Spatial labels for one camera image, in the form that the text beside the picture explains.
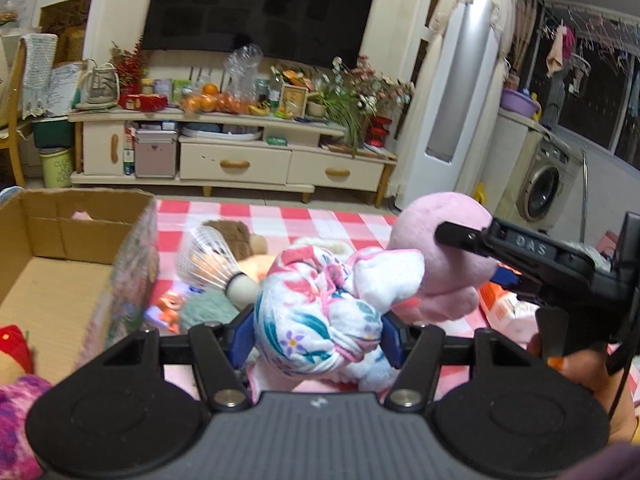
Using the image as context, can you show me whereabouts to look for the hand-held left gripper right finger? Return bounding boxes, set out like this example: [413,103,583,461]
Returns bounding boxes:
[381,312,538,411]

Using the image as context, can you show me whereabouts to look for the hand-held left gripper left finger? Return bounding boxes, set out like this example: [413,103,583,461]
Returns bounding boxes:
[87,306,257,411]

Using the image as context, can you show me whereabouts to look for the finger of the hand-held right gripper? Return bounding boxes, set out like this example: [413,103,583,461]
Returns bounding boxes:
[491,265,523,293]
[435,222,493,256]

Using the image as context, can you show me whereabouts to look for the pink plush toy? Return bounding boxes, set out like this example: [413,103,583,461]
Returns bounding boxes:
[387,192,496,326]

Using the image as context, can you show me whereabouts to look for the floral printed cloth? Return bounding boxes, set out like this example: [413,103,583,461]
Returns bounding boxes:
[254,246,426,393]

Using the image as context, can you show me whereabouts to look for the cardboard box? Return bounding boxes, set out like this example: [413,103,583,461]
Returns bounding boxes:
[0,187,161,386]

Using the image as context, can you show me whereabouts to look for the person's right forearm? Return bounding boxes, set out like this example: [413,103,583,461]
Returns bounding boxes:
[605,441,640,480]

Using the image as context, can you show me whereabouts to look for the person's right hand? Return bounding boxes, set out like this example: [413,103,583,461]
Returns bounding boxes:
[529,334,640,443]

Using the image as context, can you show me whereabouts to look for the orange snack packet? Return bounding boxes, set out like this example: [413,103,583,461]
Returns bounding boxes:
[477,282,542,344]

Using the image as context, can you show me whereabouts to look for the green yarn ball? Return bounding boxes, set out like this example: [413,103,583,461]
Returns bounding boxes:
[179,290,242,332]

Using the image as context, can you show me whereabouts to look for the silver washing machine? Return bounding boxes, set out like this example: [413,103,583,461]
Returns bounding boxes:
[502,127,583,233]

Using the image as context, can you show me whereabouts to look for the colourful printed pouch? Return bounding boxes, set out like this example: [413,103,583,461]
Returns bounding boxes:
[144,287,191,335]

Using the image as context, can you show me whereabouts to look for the brown plush bear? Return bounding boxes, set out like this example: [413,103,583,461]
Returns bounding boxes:
[202,220,275,283]

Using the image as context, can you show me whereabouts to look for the cream fluffy cloth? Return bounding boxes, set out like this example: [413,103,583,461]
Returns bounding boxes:
[292,237,354,261]

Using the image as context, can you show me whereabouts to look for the white standing air conditioner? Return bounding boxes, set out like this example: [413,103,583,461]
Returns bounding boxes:
[395,0,518,211]

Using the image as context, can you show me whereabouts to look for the red vase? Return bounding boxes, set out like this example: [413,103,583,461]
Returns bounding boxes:
[367,115,392,150]

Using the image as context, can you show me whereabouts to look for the red white checked tablecloth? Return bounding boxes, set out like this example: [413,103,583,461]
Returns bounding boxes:
[145,199,640,411]

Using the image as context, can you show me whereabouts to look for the purple basin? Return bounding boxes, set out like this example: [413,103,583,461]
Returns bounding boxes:
[500,87,542,116]

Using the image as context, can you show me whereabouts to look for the artificial flower bouquet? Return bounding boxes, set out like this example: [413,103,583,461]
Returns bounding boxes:
[332,55,416,112]

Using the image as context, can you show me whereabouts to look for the potted green plant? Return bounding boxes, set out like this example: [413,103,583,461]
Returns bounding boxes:
[306,87,372,152]

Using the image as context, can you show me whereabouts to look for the cream TV cabinet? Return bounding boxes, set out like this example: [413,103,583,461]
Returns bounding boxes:
[67,107,401,206]

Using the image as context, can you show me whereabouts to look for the pink storage box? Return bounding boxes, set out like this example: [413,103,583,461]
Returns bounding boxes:
[135,130,179,179]

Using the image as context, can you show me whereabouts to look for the hanging clothes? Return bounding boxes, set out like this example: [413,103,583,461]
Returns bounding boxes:
[546,20,577,79]

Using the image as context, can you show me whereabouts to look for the white tray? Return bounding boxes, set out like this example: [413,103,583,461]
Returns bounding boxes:
[181,122,264,142]

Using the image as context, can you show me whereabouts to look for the red plush toy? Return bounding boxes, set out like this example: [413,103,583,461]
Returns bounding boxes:
[0,324,34,386]

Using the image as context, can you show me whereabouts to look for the purple knitted cloth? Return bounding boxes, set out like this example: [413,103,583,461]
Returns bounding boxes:
[0,374,54,480]

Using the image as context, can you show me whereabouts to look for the bag of oranges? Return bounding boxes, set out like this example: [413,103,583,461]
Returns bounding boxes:
[180,82,252,116]

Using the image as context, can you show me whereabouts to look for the clothes drying rack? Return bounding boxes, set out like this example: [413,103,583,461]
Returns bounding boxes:
[547,2,640,61]

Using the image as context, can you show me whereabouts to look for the light green bin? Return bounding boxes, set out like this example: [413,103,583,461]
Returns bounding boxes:
[39,147,75,189]

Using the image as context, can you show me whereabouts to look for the red flat box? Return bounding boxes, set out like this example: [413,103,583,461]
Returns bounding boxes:
[119,94,169,112]

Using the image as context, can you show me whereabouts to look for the clear plastic bag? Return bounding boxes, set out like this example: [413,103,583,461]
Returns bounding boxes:
[222,44,265,102]

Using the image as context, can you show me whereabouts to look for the dark green container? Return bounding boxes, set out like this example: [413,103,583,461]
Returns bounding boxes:
[32,117,76,150]

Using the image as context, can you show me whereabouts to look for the white tote bag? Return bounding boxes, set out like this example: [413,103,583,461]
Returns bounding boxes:
[80,59,121,108]

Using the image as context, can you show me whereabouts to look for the red berry branches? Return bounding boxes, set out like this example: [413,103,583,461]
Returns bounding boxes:
[111,40,147,92]

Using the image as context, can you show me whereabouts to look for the wooden chair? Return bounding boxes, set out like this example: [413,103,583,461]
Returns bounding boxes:
[0,40,30,188]

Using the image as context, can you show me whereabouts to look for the black television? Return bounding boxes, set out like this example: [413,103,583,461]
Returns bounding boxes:
[142,0,381,68]

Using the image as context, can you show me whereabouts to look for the white printed sack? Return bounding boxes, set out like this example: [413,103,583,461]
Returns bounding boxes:
[47,62,84,114]

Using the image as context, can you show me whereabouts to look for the white lace chair cover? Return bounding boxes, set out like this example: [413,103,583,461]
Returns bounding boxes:
[20,34,59,120]

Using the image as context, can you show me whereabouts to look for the wooden photo frame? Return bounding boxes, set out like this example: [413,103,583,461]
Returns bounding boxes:
[278,84,308,117]

